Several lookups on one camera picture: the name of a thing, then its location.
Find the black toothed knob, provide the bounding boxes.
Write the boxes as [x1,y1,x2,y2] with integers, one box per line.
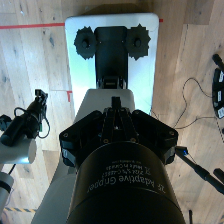
[125,23,152,62]
[73,25,98,61]

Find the black labelled round stand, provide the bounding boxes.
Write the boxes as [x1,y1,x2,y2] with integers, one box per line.
[211,53,224,134]

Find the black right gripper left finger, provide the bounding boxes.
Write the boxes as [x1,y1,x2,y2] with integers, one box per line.
[59,96,120,168]

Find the long red floor tape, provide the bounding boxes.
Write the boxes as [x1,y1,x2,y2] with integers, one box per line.
[0,18,164,31]

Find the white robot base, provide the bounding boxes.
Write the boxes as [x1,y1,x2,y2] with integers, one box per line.
[64,13,160,116]

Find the thin black floor cable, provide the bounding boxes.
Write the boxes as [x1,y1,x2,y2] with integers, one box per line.
[149,77,218,131]

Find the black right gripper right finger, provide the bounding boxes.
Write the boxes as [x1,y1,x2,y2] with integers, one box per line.
[119,96,179,165]

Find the black tripod leg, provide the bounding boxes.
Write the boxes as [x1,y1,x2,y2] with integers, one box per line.
[213,167,224,184]
[174,144,224,196]

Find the yellow black hazard tape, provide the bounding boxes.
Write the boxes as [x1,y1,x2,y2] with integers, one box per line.
[3,206,36,214]

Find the short red tape corner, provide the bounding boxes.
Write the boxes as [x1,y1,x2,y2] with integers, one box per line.
[65,89,74,103]

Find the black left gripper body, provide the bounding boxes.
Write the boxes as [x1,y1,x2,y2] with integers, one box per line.
[0,88,51,148]

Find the black base column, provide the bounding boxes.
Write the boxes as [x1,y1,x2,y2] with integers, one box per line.
[94,25,129,89]

